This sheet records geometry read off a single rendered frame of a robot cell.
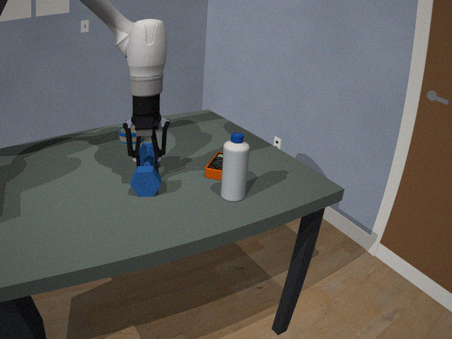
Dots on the white bottle with blue cap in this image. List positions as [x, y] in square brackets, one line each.
[234, 168]

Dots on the blue dumbbell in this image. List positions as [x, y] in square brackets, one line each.
[145, 180]

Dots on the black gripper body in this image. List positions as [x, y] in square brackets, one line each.
[144, 106]

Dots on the orange digital multimeter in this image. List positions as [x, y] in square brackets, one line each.
[213, 169]

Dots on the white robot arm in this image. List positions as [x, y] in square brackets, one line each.
[146, 54]

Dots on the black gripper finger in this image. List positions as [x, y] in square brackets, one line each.
[131, 152]
[158, 153]

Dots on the tan and blue round tin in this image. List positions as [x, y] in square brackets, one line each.
[122, 136]

